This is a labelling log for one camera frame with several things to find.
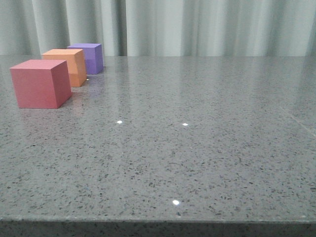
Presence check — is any pale green curtain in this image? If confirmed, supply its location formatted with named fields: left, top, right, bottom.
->
left=0, top=0, right=316, bottom=56

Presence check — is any red foam cube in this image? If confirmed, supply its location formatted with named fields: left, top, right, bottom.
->
left=10, top=59, right=72, bottom=109

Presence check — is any purple foam cube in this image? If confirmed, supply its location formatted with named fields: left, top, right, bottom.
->
left=67, top=43, right=104, bottom=75

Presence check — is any orange foam cube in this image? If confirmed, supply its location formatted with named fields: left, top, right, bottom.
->
left=42, top=49, right=87, bottom=87

